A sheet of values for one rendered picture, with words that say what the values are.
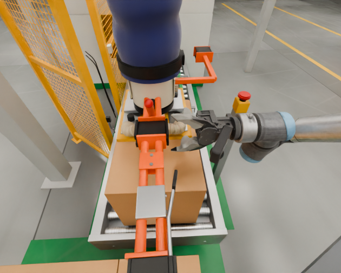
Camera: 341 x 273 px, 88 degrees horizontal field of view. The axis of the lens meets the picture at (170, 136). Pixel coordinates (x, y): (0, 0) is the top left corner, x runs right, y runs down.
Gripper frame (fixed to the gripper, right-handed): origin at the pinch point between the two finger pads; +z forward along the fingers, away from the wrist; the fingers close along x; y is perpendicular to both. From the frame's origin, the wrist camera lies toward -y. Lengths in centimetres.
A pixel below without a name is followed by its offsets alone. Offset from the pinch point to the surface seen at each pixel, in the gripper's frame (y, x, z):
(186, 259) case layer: -21, -67, -7
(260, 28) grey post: 266, -49, -159
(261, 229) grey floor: 2, -122, -76
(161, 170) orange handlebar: -11.8, 0.6, 3.0
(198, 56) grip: 53, 1, -18
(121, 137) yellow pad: 11.2, -11.3, 17.9
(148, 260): -29.9, 2.2, 5.7
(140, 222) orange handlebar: -23.4, 0.7, 7.5
